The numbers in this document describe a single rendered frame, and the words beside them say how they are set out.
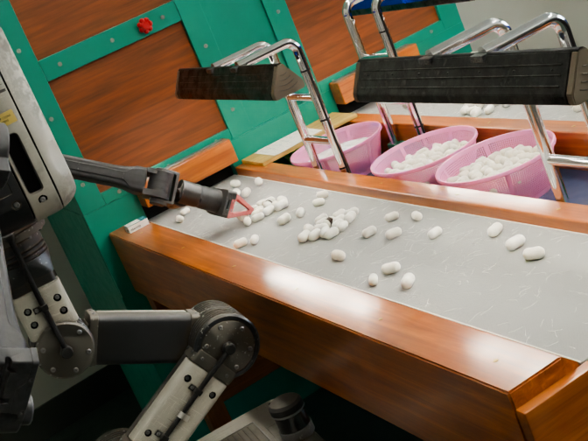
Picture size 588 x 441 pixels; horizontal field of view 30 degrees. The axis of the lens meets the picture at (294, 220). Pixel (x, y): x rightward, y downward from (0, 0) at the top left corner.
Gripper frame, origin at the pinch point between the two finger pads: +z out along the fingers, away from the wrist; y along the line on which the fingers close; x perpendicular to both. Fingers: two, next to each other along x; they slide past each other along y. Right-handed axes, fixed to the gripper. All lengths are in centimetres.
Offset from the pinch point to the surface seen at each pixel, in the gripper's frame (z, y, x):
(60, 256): -7, 133, 31
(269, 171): 12.8, 22.5, -12.3
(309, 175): 13.5, 0.1, -12.6
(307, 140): 11.8, 2.8, -21.3
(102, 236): -21, 45, 17
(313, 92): 3.4, -10.8, -31.5
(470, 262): 4, -90, 0
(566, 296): 2, -118, 2
